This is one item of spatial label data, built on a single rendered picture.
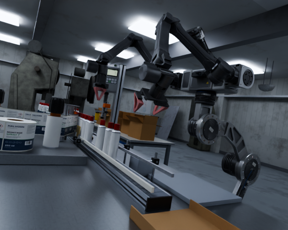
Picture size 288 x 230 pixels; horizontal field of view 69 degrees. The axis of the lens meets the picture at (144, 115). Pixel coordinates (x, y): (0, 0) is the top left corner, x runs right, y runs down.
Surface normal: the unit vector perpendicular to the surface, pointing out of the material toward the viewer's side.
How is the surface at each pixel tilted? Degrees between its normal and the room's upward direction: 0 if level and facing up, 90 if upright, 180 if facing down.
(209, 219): 90
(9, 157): 90
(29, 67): 90
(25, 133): 90
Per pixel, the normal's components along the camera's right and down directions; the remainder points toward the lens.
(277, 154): -0.85, -0.14
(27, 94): 0.37, 0.07
